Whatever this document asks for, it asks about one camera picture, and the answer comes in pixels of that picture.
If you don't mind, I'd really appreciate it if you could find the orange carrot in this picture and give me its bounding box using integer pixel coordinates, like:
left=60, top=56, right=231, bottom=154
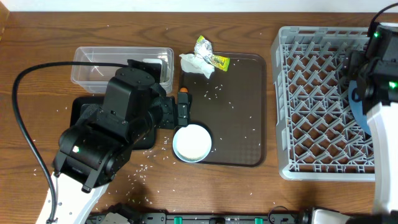
left=180, top=87, right=188, bottom=93

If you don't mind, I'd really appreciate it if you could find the blue plate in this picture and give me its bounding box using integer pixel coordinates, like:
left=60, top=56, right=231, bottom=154
left=348, top=80, right=371, bottom=135

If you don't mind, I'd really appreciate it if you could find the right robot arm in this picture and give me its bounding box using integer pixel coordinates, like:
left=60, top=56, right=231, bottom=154
left=343, top=22, right=397, bottom=223

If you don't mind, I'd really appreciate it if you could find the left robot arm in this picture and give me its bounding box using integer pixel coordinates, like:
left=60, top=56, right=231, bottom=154
left=42, top=67, right=192, bottom=223

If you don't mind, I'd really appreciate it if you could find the grey dishwasher rack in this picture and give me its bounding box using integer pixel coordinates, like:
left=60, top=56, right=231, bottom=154
left=271, top=26, right=375, bottom=182

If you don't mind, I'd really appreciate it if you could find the black plastic bin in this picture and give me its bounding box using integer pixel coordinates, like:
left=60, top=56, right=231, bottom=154
left=70, top=95, right=156, bottom=150

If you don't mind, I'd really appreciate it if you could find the light blue rice bowl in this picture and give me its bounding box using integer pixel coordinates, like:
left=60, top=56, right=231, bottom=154
left=172, top=124, right=212, bottom=163

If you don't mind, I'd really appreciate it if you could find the white crumpled napkin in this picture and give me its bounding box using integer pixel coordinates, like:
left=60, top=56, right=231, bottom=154
left=179, top=54, right=215, bottom=79

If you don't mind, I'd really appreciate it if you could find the brown serving tray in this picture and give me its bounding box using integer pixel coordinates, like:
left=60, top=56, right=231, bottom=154
left=180, top=52, right=267, bottom=167

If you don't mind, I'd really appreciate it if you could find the foil snack wrapper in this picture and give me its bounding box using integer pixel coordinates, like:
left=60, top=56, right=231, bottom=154
left=194, top=35, right=230, bottom=72

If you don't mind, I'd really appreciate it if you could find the clear plastic bin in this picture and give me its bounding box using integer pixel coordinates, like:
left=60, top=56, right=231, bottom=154
left=71, top=47, right=174, bottom=94

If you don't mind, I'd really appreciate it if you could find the black rail at table edge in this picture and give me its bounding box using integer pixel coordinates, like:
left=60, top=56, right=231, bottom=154
left=85, top=203, right=352, bottom=224

